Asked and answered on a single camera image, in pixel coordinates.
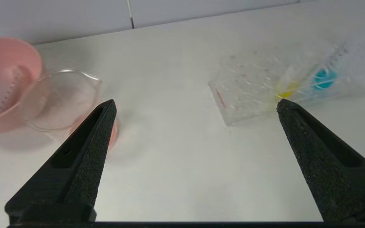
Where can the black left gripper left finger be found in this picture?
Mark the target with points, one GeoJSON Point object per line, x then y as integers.
{"type": "Point", "coordinates": [81, 167]}

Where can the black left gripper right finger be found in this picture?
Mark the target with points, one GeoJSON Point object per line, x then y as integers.
{"type": "Point", "coordinates": [328, 167]}

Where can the yellow pigment test tube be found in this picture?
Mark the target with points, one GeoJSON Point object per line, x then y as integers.
{"type": "Point", "coordinates": [287, 91]}

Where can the clear glass beaker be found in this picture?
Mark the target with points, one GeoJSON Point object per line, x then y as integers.
{"type": "Point", "coordinates": [62, 101]}

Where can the blue pigment test tube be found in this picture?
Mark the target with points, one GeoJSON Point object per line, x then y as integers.
{"type": "Point", "coordinates": [323, 79]}

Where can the clear acrylic test tube rack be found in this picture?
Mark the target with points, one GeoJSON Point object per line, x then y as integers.
{"type": "Point", "coordinates": [249, 91]}

